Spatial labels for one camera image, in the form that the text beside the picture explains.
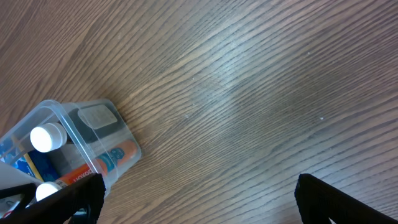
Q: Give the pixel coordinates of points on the blue yellow VapoDrops box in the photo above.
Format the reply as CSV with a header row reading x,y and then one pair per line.
x,y
21,155

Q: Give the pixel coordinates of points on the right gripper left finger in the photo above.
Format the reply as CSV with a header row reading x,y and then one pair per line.
x,y
80,202

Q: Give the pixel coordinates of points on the dark bottle white cap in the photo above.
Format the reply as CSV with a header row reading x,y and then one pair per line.
x,y
92,122

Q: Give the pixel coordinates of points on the clear plastic container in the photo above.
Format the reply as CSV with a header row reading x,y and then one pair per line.
x,y
71,156

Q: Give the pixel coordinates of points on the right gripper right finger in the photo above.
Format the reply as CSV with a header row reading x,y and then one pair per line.
x,y
319,202

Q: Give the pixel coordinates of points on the orange bottle white cap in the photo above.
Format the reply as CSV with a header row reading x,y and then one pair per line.
x,y
105,164

